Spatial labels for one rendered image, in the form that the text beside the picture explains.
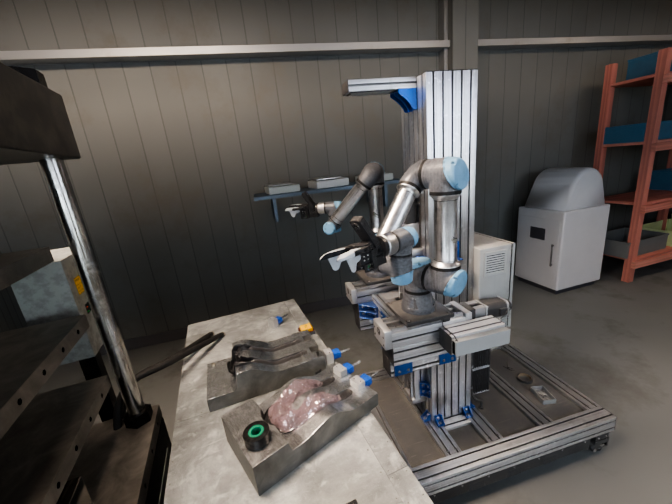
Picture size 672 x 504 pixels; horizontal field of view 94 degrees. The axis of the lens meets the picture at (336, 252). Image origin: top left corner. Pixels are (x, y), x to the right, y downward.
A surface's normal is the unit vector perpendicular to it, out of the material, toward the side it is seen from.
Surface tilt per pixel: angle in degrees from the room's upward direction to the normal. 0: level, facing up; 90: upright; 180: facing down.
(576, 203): 90
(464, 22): 90
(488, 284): 90
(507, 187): 90
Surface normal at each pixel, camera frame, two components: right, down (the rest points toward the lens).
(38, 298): 0.36, 0.22
